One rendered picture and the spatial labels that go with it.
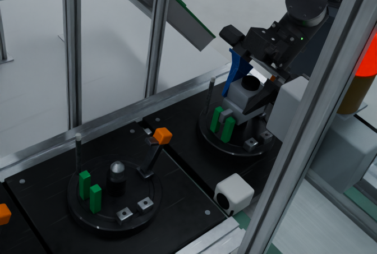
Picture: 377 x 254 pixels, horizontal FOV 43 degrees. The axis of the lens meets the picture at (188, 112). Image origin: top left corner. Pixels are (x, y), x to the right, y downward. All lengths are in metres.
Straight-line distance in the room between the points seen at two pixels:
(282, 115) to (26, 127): 0.58
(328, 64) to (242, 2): 1.03
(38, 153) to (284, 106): 0.43
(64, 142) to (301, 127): 0.45
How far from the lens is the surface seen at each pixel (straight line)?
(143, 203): 0.69
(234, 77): 0.79
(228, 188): 0.75
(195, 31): 0.96
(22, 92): 1.07
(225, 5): 1.44
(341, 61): 0.45
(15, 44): 1.20
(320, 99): 0.48
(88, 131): 0.84
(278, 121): 0.57
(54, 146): 0.82
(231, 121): 0.78
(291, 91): 0.55
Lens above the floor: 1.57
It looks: 43 degrees down
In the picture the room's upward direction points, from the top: 12 degrees clockwise
